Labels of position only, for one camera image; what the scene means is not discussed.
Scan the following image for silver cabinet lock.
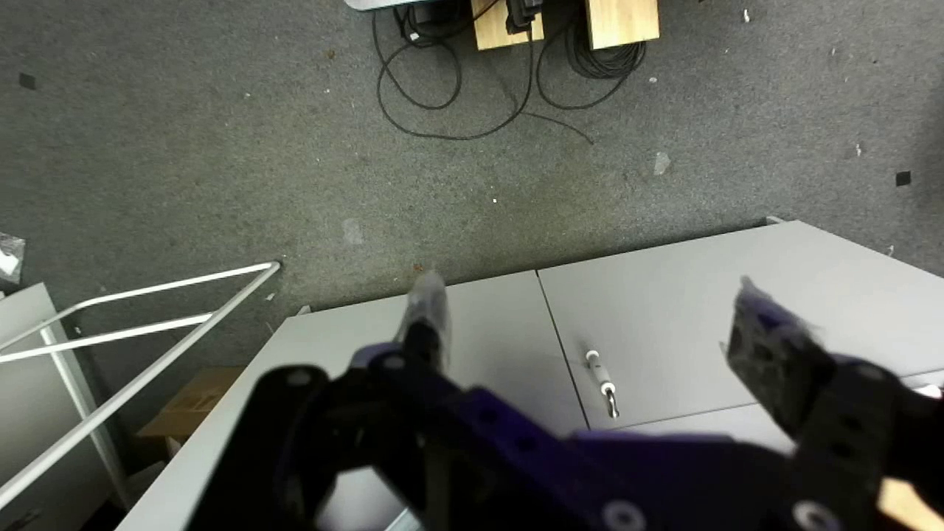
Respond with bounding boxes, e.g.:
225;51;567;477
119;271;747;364
582;345;625;426

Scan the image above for light wooden block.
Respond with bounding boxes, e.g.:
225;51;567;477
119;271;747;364
468;0;548;54
585;0;664;54

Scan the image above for brown cardboard piece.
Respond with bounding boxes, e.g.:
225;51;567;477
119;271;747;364
135;367;243;445

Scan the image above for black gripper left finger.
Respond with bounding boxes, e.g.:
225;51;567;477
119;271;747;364
344;268;467;395

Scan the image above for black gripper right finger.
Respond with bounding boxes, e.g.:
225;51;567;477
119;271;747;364
722;274;843;443

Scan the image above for black cable loop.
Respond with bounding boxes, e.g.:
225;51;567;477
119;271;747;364
368;7;597;148

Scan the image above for white metal rail frame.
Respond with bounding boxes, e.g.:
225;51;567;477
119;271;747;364
0;259;285;514

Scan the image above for black coiled cable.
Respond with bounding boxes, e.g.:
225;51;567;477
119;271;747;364
535;16;651;113

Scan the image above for white cabinet with frame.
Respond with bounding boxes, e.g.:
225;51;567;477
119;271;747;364
0;280;129;531

